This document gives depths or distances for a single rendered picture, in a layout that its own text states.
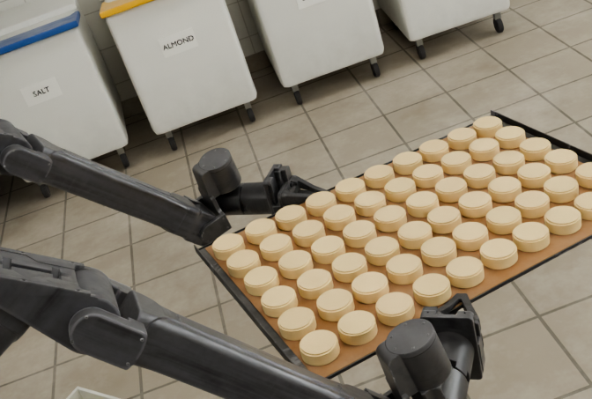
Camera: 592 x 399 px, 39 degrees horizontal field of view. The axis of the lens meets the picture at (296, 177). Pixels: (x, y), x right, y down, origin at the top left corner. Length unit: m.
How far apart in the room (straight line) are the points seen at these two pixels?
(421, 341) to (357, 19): 3.08
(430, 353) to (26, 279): 0.43
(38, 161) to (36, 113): 2.70
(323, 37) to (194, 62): 0.61
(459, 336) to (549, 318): 1.50
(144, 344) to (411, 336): 0.31
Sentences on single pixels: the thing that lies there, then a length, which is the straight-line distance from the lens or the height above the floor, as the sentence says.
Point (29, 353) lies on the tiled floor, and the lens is 3.18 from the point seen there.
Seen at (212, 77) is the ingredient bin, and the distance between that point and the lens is 3.88.
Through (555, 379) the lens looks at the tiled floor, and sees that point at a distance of 2.37.
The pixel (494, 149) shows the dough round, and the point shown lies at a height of 0.98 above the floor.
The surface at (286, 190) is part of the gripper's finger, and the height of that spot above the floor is 1.01.
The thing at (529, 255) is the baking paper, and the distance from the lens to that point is 1.20.
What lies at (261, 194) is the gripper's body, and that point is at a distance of 1.43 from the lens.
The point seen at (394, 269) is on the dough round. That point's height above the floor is 1.01.
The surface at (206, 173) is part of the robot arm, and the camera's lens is 1.40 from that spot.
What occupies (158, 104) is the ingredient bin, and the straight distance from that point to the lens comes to 3.90.
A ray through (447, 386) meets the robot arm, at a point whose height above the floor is 1.02.
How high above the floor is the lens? 1.73
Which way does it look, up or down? 30 degrees down
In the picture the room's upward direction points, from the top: 19 degrees counter-clockwise
